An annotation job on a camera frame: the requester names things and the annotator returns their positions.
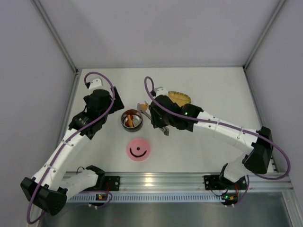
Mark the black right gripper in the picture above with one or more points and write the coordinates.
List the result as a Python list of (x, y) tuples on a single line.
[(154, 116)]

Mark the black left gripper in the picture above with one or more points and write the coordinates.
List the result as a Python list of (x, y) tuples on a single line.
[(117, 99)]

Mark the round yellow waffle toy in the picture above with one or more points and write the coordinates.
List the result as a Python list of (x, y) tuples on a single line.
[(144, 106)]

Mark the round steel lunch bowl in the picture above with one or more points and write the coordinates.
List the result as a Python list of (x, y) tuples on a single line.
[(137, 121)]

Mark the salmon-coloured fish food toy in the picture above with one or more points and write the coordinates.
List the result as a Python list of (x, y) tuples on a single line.
[(129, 124)]

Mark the pink round lid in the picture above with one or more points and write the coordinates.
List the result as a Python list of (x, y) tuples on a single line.
[(138, 149)]

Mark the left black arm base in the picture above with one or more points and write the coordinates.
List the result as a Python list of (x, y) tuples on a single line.
[(108, 183)]

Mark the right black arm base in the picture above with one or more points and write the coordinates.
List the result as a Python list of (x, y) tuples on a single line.
[(214, 182)]

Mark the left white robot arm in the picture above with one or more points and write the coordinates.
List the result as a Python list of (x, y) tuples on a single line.
[(47, 189)]

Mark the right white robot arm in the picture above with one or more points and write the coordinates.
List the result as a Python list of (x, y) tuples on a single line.
[(255, 145)]

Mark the bamboo woven serving tray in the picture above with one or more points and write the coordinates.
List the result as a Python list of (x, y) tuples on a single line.
[(179, 98)]

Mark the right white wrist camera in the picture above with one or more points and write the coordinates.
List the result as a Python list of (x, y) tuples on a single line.
[(161, 91)]

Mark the aluminium mounting rail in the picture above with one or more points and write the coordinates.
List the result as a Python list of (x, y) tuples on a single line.
[(188, 182)]

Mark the slotted cable duct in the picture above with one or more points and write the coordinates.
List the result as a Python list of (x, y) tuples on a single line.
[(144, 197)]

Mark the right aluminium frame post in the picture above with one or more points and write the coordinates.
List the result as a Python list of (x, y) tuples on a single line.
[(265, 32)]

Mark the aluminium frame post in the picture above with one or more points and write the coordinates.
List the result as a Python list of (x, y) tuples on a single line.
[(265, 32), (54, 34)]

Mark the left aluminium frame post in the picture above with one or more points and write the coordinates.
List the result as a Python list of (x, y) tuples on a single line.
[(54, 34)]

